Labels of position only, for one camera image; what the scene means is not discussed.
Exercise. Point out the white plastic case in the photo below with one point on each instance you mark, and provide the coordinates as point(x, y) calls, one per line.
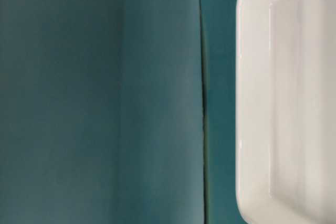
point(285, 111)

